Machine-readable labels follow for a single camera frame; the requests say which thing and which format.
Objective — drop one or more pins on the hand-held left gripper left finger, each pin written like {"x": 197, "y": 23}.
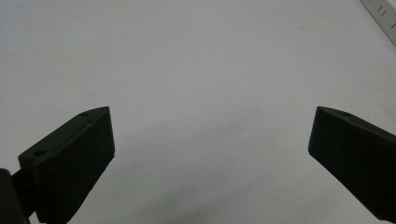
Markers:
{"x": 71, "y": 161}

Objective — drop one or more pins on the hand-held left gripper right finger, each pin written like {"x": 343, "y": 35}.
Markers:
{"x": 355, "y": 155}

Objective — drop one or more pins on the grey metal ruler strip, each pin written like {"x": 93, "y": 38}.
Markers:
{"x": 384, "y": 15}

